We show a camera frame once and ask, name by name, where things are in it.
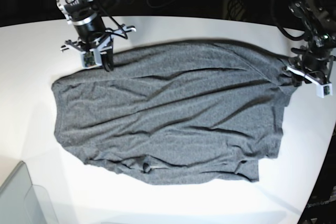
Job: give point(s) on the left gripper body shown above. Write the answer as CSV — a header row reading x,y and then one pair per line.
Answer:
x,y
315,63

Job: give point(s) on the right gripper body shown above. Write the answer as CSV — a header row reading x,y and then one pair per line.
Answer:
x,y
94,37

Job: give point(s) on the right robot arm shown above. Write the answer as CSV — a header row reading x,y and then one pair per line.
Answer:
x,y
79,9

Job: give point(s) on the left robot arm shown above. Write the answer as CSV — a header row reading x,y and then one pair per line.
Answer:
x,y
318,22

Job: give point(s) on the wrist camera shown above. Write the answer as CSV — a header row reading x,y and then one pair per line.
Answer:
x,y
324,90
88,60

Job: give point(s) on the grey t-shirt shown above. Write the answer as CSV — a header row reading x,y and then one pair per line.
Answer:
x,y
180,113

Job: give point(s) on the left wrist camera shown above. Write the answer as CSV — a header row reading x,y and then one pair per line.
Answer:
x,y
324,90

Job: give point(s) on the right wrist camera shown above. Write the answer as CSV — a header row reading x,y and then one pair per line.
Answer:
x,y
88,60

